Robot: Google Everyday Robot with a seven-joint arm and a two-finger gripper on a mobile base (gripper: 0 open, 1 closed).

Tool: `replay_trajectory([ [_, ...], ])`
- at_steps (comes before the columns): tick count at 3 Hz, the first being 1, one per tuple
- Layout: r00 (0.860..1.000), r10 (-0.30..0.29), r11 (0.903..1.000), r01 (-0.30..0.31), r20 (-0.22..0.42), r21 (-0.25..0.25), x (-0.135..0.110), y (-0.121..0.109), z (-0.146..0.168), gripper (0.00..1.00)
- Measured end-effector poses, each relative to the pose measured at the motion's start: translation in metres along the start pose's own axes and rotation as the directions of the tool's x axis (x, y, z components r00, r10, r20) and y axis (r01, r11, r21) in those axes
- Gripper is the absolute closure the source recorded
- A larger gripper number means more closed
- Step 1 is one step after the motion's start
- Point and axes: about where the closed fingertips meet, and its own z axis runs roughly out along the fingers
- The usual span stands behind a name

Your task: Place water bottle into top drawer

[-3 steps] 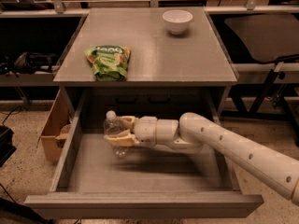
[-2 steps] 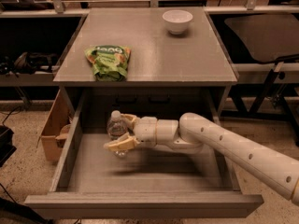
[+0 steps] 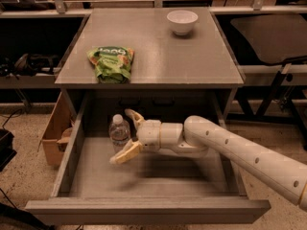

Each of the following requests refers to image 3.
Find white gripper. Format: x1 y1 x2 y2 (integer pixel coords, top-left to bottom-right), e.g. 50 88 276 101
109 108 183 165

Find clear plastic water bottle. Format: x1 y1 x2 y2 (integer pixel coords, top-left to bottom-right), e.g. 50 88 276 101
108 114 130 152

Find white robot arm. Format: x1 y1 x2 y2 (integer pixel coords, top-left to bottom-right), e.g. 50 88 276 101
110 108 307 211

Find grey open top drawer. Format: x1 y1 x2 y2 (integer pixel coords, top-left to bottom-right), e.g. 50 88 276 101
26 95 271 225

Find green snack bag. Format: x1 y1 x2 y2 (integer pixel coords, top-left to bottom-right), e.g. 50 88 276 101
87 46 134 83

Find grey cabinet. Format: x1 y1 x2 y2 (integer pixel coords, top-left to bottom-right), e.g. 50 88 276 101
56 8 244 115

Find cardboard box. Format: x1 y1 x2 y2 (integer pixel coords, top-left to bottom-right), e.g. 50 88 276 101
41 94 72 166

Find white ceramic bowl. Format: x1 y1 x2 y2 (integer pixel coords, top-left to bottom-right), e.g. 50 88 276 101
167 10 199 35

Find black headphones on shelf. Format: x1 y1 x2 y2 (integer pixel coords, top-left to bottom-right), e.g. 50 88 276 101
0 54 59 77

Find dark office chair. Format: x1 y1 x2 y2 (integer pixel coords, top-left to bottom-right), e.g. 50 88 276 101
231 13 307 65

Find black drawer handle left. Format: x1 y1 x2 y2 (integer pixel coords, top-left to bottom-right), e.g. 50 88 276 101
118 98 141 108

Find black drawer handle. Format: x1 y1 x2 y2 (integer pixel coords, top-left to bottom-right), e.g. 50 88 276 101
118 98 141 108
152 97 175 106

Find black drawer handle right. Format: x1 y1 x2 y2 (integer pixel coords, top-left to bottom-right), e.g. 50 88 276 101
152 97 175 106

